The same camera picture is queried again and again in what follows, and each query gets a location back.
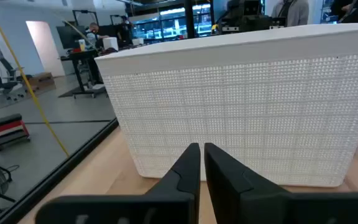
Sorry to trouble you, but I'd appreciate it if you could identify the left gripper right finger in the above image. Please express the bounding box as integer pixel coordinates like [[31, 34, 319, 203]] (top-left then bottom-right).
[[203, 142, 358, 224]]

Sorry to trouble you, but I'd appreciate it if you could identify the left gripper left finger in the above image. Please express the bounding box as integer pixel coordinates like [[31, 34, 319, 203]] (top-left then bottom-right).
[[35, 142, 201, 224]]

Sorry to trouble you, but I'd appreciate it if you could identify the white perforated plastic basket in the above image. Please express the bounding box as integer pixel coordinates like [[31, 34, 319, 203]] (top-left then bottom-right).
[[94, 22, 358, 188]]

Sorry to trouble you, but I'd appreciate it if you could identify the plain white box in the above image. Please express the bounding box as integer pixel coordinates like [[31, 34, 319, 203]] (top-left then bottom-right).
[[103, 36, 120, 52]]

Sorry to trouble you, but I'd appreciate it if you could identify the black desk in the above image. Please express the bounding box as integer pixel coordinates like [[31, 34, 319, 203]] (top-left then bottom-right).
[[60, 49, 108, 99]]

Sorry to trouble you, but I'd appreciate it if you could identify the brown cardboard box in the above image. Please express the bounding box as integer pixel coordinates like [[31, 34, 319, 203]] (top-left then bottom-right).
[[28, 72, 55, 91]]

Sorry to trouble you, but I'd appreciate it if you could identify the red and black step stool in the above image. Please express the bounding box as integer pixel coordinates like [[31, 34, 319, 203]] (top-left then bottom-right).
[[0, 113, 31, 152]]

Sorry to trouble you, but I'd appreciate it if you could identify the person in dark corner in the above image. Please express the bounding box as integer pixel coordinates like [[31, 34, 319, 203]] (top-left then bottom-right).
[[116, 15, 134, 48]]

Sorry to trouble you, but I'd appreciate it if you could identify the seated person at desk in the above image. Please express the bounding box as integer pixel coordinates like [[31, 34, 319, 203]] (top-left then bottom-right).
[[85, 22, 110, 47]]

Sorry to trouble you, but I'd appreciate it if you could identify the black building pillar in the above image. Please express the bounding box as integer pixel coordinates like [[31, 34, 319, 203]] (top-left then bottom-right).
[[183, 0, 198, 40]]

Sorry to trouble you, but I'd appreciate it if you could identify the black monitor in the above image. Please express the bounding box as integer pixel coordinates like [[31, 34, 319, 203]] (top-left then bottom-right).
[[56, 24, 86, 50]]

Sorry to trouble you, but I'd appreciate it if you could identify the standing person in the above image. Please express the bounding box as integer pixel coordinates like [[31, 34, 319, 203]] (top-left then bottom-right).
[[270, 0, 310, 27]]

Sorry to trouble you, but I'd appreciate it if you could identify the yellow cable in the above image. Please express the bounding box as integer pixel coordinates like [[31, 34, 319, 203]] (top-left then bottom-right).
[[0, 0, 71, 158]]

